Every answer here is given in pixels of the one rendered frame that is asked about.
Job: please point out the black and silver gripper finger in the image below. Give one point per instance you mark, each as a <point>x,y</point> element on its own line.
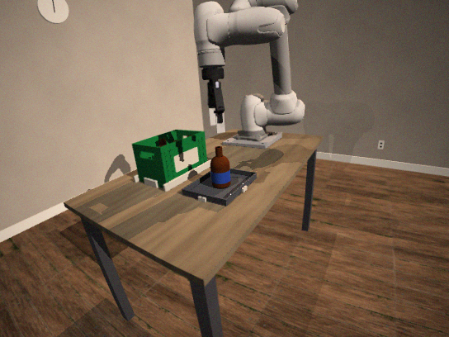
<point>211,108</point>
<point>219,102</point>

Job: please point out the green bottle crate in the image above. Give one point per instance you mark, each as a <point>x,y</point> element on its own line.
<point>171,160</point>

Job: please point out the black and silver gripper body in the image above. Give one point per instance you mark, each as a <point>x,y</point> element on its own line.
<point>213,74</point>

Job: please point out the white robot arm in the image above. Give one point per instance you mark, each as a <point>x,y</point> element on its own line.
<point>252,24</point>

